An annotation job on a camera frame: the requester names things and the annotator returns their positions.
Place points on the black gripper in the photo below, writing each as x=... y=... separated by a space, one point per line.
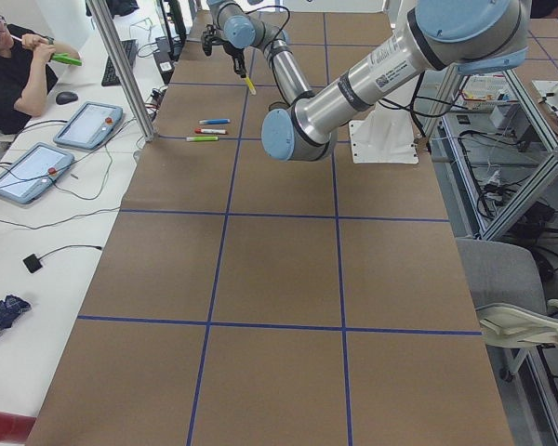
x=235 y=55

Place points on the yellow highlighter pen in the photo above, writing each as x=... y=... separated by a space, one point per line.
x=251 y=87

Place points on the blue highlighter pen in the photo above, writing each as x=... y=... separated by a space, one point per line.
x=221 y=121

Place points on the red whiteboard marker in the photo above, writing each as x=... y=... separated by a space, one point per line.
x=210 y=131

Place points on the green highlighter pen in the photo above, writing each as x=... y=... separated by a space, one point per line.
x=202 y=139

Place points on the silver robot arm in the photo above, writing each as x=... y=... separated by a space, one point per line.
x=477 y=36

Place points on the far teach pendant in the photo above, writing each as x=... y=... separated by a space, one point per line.
x=89 y=127

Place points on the teach pendant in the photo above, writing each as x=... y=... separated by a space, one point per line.
x=89 y=127
x=33 y=173

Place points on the green plastic tool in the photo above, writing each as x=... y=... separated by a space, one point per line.
x=64 y=58

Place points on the black computer mouse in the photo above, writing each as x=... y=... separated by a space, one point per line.
x=66 y=97

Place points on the person in black shirt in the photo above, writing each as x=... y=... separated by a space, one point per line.
x=25 y=75

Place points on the near teach pendant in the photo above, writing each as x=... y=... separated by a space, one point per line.
x=33 y=173

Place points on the brown table mat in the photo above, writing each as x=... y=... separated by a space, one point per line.
x=245 y=301

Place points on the grey office chair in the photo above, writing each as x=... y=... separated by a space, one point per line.
x=509 y=299

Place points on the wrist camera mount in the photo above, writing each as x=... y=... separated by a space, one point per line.
x=210 y=37

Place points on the aluminium frame post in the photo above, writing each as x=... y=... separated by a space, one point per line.
x=110 y=38

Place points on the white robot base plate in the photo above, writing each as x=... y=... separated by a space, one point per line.
x=383 y=137

